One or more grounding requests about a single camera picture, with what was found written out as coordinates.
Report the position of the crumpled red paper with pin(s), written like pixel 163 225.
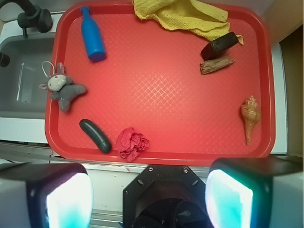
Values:
pixel 129 144

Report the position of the black faucet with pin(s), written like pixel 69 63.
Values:
pixel 33 16

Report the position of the brown wood piece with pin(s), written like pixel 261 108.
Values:
pixel 213 65

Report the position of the blue plastic bottle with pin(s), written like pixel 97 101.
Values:
pixel 92 38

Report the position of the grey sink basin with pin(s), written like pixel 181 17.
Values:
pixel 20 95

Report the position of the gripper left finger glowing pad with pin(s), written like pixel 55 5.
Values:
pixel 58 195

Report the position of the black box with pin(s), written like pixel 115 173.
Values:
pixel 218 46

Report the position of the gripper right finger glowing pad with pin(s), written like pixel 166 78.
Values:
pixel 256 192

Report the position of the tan spiral seashell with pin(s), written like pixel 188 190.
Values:
pixel 251 116

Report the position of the red plastic tray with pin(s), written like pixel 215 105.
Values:
pixel 151 81

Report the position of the yellow cloth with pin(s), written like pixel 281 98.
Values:
pixel 202 19

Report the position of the dark green toy cucumber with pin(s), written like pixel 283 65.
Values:
pixel 96 135

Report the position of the black faucet handle knob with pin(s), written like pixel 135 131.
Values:
pixel 4 60

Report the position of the grey plush donkey toy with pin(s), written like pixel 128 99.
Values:
pixel 62 87

